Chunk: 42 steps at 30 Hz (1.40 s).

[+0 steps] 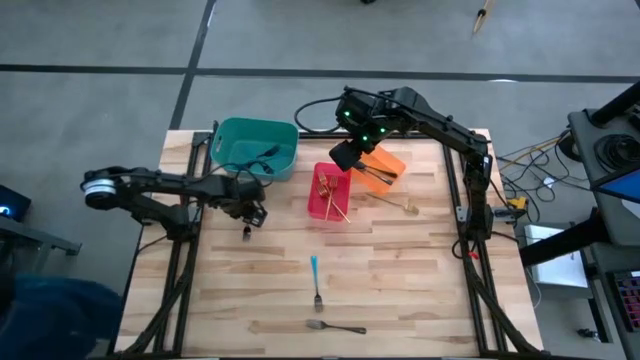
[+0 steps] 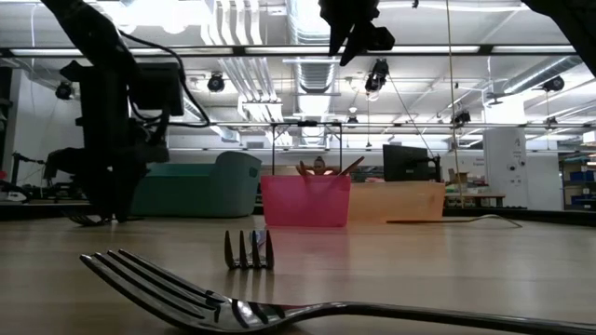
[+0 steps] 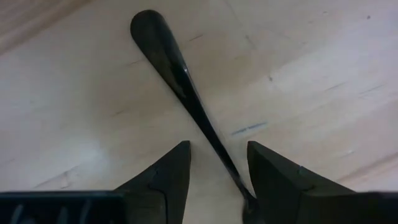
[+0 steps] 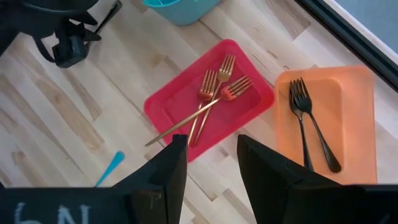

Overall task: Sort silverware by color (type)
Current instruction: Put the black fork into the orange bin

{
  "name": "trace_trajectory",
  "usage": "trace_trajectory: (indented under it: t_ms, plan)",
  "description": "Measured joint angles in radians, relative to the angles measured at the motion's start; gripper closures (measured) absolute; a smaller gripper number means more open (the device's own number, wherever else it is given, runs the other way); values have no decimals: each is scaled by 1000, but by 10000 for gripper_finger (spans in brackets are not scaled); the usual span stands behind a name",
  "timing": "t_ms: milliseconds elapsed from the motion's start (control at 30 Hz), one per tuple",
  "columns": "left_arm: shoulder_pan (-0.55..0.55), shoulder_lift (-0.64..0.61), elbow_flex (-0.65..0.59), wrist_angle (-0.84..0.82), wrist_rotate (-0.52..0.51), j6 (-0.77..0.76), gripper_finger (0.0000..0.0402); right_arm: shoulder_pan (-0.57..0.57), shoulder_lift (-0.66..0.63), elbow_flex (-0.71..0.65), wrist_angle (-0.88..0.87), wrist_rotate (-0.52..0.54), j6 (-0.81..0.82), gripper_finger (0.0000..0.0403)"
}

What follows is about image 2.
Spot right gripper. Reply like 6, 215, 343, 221
318, 0, 381, 67

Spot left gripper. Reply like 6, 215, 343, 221
44, 118, 171, 223

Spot silver metal fork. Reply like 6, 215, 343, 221
79, 250, 596, 335
62, 209, 146, 228

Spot blue-handled fork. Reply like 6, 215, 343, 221
223, 228, 276, 271

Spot teal plastic bin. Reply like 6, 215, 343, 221
132, 151, 263, 219

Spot black overhead light bar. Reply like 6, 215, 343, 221
0, 45, 578, 59

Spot person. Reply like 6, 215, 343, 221
306, 155, 341, 177

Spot large black monitor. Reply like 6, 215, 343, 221
382, 144, 441, 183

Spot pink plastic bin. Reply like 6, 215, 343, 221
260, 174, 352, 229

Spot orange plastic bin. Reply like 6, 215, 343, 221
347, 181, 447, 223

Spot background work table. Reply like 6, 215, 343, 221
444, 185, 508, 209

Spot white pillar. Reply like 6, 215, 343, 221
482, 127, 528, 211

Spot shelf with blue bins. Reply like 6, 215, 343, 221
557, 152, 596, 211

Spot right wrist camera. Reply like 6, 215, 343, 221
365, 25, 397, 52

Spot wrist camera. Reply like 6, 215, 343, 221
132, 62, 185, 117
365, 25, 397, 52

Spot silver ceiling duct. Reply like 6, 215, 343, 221
284, 0, 351, 94

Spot black aluminium table frame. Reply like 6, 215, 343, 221
0, 203, 596, 228

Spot thin hanging cord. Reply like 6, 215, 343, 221
445, 0, 466, 208

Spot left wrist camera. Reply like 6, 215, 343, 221
132, 62, 185, 117

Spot black left camera cable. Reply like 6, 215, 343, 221
118, 30, 211, 129

